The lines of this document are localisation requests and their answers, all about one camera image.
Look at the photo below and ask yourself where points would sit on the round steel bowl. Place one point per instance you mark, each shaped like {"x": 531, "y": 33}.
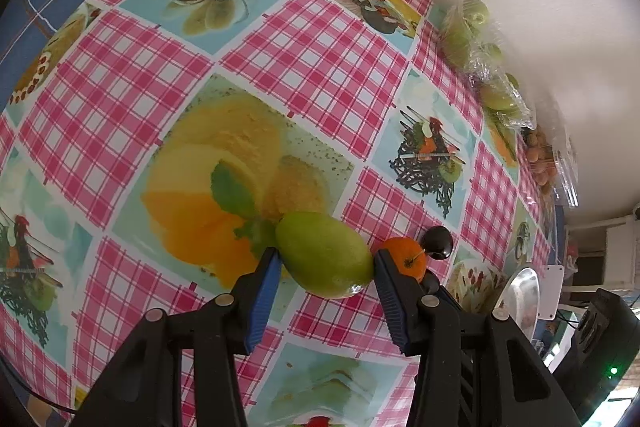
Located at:
{"x": 525, "y": 297}

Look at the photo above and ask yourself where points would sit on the pink checkered tablecloth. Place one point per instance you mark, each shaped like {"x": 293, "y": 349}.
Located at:
{"x": 150, "y": 72}

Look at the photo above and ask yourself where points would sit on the white shelf unit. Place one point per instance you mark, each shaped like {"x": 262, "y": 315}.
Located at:
{"x": 605, "y": 247}

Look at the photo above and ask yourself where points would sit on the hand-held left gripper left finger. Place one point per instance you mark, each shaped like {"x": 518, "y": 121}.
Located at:
{"x": 260, "y": 297}

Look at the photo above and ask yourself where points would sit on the clear plastic container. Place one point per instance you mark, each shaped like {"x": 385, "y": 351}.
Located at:
{"x": 560, "y": 167}

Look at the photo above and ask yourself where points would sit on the pile of brown kiwis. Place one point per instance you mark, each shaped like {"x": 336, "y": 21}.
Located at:
{"x": 540, "y": 157}

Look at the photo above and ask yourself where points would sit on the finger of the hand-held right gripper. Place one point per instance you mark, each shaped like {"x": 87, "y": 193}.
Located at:
{"x": 432, "y": 282}

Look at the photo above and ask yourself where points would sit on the dark plum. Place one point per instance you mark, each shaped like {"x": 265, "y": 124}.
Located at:
{"x": 439, "y": 243}

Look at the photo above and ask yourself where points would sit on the orange tangerine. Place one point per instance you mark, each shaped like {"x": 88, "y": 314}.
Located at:
{"x": 407, "y": 254}

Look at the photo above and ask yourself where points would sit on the clear bag of green apples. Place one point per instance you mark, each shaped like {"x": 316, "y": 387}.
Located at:
{"x": 480, "y": 52}

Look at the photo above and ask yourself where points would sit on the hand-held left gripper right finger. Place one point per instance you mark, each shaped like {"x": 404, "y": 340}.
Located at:
{"x": 392, "y": 302}

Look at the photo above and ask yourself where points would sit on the green mango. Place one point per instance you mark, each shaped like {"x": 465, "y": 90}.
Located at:
{"x": 325, "y": 257}

